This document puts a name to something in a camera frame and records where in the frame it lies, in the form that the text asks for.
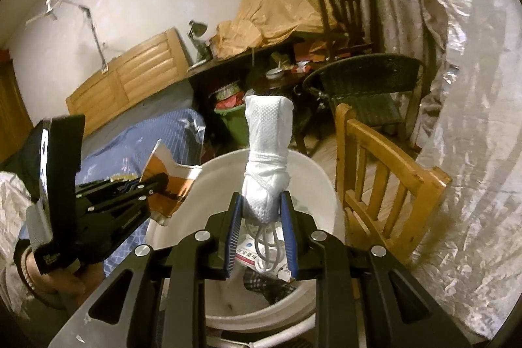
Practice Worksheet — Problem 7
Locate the orange cloth cover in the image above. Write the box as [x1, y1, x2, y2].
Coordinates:
[214, 0, 339, 59]

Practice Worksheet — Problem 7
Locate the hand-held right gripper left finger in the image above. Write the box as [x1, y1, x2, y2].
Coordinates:
[48, 191, 245, 348]

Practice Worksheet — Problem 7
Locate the beaded bracelet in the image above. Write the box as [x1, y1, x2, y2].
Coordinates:
[20, 246, 42, 289]

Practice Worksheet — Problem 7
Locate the dark wicker chair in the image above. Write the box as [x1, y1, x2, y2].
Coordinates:
[304, 53, 427, 141]

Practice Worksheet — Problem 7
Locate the person's left hand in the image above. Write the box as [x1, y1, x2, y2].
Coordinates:
[24, 248, 102, 310]

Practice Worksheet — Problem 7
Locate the green plastic bin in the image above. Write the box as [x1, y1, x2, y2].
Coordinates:
[214, 103, 250, 148]

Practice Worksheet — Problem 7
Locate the white plastic bucket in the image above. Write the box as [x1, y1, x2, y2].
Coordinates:
[145, 150, 347, 332]

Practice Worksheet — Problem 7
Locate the black white plaid cloth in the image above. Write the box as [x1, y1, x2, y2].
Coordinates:
[244, 270, 288, 303]

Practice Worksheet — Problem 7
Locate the white packet blue label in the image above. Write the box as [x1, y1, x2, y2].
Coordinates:
[236, 236, 262, 271]

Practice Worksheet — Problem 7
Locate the light wooden chair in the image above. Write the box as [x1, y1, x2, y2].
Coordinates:
[334, 103, 453, 265]

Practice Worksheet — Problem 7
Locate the white cable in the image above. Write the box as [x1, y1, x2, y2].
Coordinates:
[244, 219, 287, 274]

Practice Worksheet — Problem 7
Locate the metal pole stand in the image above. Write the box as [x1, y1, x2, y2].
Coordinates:
[59, 1, 111, 73]

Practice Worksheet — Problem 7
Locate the wooden headboard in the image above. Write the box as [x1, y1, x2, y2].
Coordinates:
[65, 28, 192, 137]

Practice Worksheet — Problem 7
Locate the dark wooden chair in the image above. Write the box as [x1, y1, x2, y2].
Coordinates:
[304, 0, 378, 61]

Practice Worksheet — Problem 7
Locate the orange white paper packet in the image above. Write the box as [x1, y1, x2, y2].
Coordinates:
[141, 140, 203, 226]

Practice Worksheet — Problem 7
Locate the blue star printed blanket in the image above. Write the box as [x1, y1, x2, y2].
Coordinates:
[75, 107, 205, 210]

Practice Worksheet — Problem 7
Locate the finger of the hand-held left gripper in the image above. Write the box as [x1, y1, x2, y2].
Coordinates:
[75, 172, 170, 207]
[81, 191, 154, 264]

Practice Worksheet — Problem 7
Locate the clear plastic sheet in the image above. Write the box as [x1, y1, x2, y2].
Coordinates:
[412, 0, 522, 344]

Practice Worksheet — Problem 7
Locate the white ceiling fan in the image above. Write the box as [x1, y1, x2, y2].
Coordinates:
[25, 0, 58, 26]

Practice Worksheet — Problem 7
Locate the black desk lamp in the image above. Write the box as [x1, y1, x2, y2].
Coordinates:
[188, 20, 209, 62]

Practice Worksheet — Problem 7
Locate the brown wooden wardrobe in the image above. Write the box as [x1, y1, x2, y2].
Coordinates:
[0, 50, 33, 165]

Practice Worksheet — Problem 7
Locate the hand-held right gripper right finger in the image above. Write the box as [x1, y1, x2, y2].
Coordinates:
[279, 191, 476, 348]

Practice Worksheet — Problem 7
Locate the dark wooden desk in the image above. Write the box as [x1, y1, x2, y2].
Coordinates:
[188, 42, 339, 155]

